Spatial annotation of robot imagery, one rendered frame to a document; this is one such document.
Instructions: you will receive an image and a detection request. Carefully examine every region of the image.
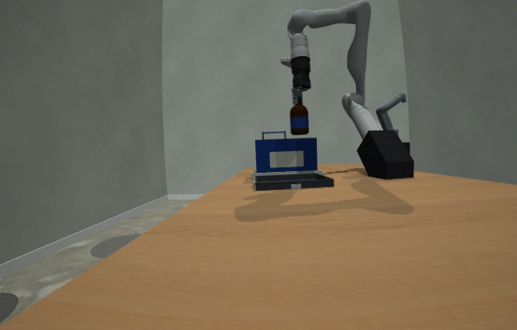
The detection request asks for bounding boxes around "brown glass bottle with blue label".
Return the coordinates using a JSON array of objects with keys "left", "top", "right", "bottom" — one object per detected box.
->
[{"left": 290, "top": 96, "right": 309, "bottom": 135}]

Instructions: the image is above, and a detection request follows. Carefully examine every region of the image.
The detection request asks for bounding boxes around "blue bottle crate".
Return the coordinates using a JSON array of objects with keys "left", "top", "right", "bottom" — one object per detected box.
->
[{"left": 255, "top": 138, "right": 318, "bottom": 173}]

